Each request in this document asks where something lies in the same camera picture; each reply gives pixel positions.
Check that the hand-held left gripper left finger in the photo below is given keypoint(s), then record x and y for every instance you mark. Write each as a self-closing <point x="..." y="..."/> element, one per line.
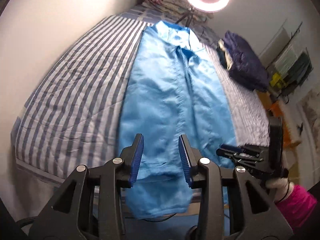
<point x="137" y="160"/>

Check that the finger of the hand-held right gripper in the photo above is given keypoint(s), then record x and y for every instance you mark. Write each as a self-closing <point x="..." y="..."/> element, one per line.
<point x="227" y="153"/>
<point x="232" y="146"/>

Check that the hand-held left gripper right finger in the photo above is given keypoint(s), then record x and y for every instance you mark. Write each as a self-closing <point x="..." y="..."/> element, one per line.
<point x="184" y="160"/>

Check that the light blue jacket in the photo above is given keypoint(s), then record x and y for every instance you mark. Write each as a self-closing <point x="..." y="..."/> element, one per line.
<point x="162" y="92"/>

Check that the black metal clothes rack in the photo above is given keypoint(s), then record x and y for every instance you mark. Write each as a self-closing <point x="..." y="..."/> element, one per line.
<point x="296" y="31"/>

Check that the person's right hand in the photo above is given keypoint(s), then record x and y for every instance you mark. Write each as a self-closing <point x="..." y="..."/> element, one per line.
<point x="280" y="186"/>

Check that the orange box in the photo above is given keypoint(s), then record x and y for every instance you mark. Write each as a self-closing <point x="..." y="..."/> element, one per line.
<point x="277" y="107"/>

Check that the yellow box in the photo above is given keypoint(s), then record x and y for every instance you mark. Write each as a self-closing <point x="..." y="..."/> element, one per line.
<point x="276" y="80"/>

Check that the dark navy puffer jacket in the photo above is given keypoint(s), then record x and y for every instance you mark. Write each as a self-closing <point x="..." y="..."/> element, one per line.
<point x="245" y="62"/>

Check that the dark hanging garment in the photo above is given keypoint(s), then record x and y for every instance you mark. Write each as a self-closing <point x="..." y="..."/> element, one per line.
<point x="303" y="67"/>

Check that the striped hanging towel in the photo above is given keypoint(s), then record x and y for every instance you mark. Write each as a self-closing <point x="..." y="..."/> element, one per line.
<point x="287" y="60"/>

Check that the striped bed mattress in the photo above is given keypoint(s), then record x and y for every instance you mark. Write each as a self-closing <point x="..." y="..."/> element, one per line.
<point x="75" y="92"/>

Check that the black tripod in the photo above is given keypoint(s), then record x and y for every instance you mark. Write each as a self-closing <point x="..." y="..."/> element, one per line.
<point x="190" y="11"/>

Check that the blue checkered bed sheet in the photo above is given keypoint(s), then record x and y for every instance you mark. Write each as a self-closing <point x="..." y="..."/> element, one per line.
<point x="137" y="12"/>

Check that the folded floral quilt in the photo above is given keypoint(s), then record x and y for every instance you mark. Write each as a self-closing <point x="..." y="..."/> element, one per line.
<point x="162" y="0"/>

